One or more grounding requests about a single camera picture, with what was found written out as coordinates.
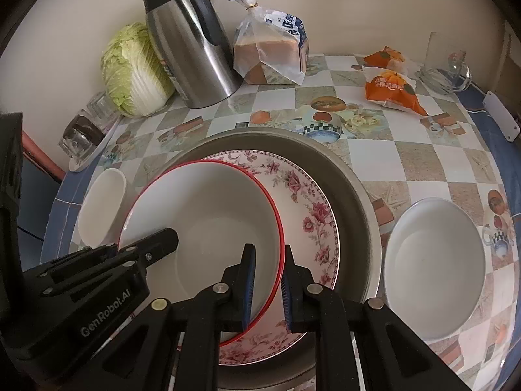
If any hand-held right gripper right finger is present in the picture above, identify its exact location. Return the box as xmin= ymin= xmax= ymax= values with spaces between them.
xmin=282 ymin=244 xmax=469 ymax=391

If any tall clear glass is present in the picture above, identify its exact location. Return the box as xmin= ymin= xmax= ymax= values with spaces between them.
xmin=419 ymin=30 xmax=449 ymax=84

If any red-rimmed white bowl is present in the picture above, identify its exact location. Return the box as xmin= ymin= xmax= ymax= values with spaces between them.
xmin=117 ymin=159 xmax=285 ymax=348

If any clear glass mug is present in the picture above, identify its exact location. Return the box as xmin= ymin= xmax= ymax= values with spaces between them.
xmin=445 ymin=50 xmax=475 ymax=92

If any pink floral plate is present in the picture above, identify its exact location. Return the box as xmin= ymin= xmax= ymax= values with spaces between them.
xmin=204 ymin=150 xmax=341 ymax=366

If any white oval tray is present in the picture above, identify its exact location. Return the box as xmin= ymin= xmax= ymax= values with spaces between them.
xmin=67 ymin=110 xmax=123 ymax=172

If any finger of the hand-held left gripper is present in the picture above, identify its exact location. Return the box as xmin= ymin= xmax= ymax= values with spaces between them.
xmin=23 ymin=243 xmax=119 ymax=284
xmin=40 ymin=228 xmax=180 ymax=298

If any large stainless steel basin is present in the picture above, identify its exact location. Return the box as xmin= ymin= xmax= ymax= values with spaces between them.
xmin=134 ymin=127 xmax=382 ymax=390

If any napa cabbage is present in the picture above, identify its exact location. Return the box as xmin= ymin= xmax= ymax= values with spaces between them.
xmin=100 ymin=22 xmax=177 ymax=117

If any red chair frame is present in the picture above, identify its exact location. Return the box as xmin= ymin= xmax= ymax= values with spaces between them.
xmin=22 ymin=129 xmax=66 ymax=182

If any clear drinking glass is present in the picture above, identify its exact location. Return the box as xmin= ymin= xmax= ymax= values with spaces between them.
xmin=86 ymin=91 xmax=107 ymax=117
xmin=98 ymin=97 xmax=121 ymax=122

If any round white bowl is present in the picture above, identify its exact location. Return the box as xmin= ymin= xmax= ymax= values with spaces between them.
xmin=383 ymin=197 xmax=487 ymax=341

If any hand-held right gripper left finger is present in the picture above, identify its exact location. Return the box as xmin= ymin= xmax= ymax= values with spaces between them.
xmin=77 ymin=243 xmax=258 ymax=391

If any white square bowl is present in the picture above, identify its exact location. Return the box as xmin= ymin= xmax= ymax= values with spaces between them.
xmin=77 ymin=168 xmax=127 ymax=250

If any orange snack packet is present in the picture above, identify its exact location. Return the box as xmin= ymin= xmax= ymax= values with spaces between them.
xmin=362 ymin=46 xmax=408 ymax=71
xmin=364 ymin=69 xmax=429 ymax=117

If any bagged sliced bread loaf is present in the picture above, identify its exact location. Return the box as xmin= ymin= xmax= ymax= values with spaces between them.
xmin=212 ymin=0 xmax=311 ymax=86

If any stainless steel thermos jug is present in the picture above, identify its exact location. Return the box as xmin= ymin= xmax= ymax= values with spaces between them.
xmin=136 ymin=0 xmax=244 ymax=109

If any white plastic strip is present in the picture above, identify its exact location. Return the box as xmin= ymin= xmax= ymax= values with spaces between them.
xmin=482 ymin=90 xmax=521 ymax=143

